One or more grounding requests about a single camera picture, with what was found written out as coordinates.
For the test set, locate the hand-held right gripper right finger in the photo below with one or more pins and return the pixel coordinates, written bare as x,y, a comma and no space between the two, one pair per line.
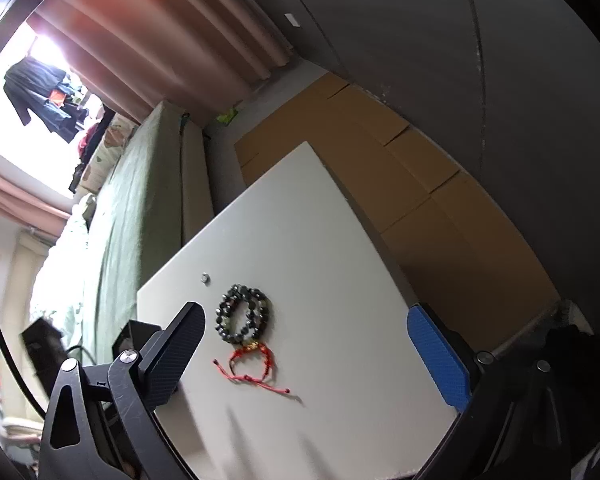
437,355

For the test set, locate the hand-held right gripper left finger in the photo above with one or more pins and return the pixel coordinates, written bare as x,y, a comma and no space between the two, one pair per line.
177,355

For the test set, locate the black jewelry box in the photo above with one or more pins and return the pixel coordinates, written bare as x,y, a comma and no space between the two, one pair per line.
135,332

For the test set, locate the pale green duvet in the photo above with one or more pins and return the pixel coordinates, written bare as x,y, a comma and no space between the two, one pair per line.
65,270

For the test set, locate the flat brown cardboard sheets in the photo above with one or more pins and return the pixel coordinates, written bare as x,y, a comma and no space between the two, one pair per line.
455,235

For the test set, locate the narrow pink curtain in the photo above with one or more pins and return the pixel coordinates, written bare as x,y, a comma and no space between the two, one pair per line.
20,200

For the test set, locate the bed with green sheet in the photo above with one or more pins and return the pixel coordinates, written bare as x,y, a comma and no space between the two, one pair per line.
140,200

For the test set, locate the patterned cream pillow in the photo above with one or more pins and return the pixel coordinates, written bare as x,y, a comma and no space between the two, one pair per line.
107,150

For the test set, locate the clothes heap on windowsill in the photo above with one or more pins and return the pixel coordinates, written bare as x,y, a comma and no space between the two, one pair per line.
87,140

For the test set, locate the small green packet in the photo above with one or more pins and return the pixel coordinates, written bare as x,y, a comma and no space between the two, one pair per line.
226,116

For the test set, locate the dark hanging clothes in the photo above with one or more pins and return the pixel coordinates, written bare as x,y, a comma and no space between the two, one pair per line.
35,90

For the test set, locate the dark wardrobe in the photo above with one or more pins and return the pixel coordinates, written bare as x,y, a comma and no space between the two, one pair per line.
480,60

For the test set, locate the wide pink curtain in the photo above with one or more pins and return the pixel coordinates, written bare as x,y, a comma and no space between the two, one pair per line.
155,35

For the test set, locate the white wall switch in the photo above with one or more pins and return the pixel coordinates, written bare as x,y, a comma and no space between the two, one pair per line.
292,19

